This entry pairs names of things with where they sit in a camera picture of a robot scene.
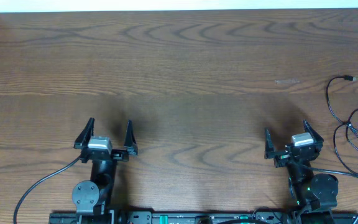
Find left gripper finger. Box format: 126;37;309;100
124;120;138;156
73;118;95;149

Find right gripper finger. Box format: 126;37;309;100
303;119;324;146
264;128;275;159

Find thick black usb cable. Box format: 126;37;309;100
325;75;358;139

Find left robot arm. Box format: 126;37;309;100
72;118;138;223

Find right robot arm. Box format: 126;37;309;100
264;120;339;223

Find clear tape patch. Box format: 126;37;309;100
275;78;300;85

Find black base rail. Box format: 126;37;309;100
48;210;356;224

